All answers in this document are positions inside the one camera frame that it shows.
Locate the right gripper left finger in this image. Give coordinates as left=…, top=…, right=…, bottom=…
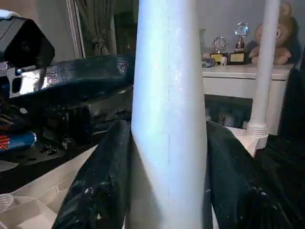
left=51, top=119, right=132, bottom=229

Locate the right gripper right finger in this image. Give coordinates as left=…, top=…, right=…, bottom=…
left=206, top=122, right=289, bottom=229

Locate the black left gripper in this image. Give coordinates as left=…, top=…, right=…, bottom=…
left=0, top=54, right=136, bottom=165

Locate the white plastic table top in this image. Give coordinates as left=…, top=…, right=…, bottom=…
left=0, top=126, right=268, bottom=229

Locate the white plastic table leg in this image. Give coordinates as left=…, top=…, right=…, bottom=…
left=130, top=0, right=209, bottom=229
left=246, top=0, right=282, bottom=140

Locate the grey curtain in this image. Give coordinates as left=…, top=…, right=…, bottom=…
left=76, top=0, right=117, bottom=58

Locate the white cabinet with glass doors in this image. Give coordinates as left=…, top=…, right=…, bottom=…
left=202, top=62, right=294, bottom=137

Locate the brown teddy bear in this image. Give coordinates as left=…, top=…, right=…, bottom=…
left=250, top=2, right=295, bottom=66

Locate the tall trophy star ring emblem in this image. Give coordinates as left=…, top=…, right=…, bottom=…
left=230, top=21, right=252, bottom=65

